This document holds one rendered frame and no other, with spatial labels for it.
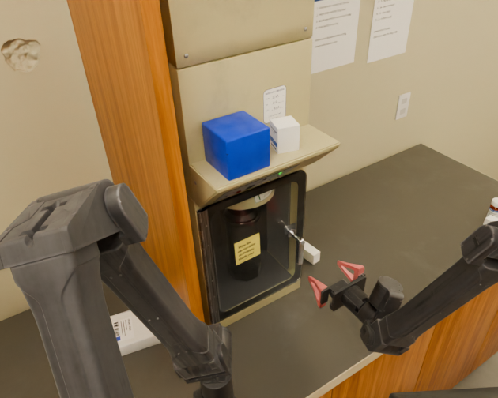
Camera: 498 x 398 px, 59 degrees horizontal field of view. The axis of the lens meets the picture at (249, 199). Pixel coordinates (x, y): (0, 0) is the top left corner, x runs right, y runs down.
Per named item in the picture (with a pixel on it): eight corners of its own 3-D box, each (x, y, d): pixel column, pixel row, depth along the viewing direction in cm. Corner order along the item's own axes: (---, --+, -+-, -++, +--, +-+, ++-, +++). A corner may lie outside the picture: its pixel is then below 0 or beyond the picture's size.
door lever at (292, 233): (294, 253, 127) (286, 256, 126) (295, 227, 121) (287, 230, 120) (305, 263, 123) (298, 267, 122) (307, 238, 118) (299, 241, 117)
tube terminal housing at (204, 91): (173, 281, 144) (127, 39, 98) (257, 243, 157) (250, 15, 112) (210, 335, 126) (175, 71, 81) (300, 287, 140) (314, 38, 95)
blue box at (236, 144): (205, 160, 94) (201, 122, 89) (244, 147, 98) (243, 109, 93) (228, 182, 87) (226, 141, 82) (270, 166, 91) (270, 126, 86)
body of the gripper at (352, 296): (330, 289, 106) (351, 310, 101) (361, 272, 110) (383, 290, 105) (327, 306, 110) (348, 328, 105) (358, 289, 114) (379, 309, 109)
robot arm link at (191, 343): (16, 234, 45) (115, 208, 43) (31, 195, 49) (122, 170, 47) (178, 387, 75) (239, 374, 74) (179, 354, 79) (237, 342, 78)
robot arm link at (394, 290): (364, 348, 95) (400, 354, 97) (386, 307, 90) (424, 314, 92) (348, 310, 105) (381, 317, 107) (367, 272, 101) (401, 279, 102)
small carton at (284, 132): (269, 143, 99) (269, 118, 95) (290, 139, 100) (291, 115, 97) (277, 154, 95) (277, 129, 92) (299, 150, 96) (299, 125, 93)
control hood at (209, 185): (193, 202, 99) (188, 164, 93) (307, 159, 112) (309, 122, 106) (218, 230, 91) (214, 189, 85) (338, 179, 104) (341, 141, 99)
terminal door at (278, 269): (213, 323, 124) (198, 208, 100) (299, 278, 136) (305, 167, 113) (213, 324, 123) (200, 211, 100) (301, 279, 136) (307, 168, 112)
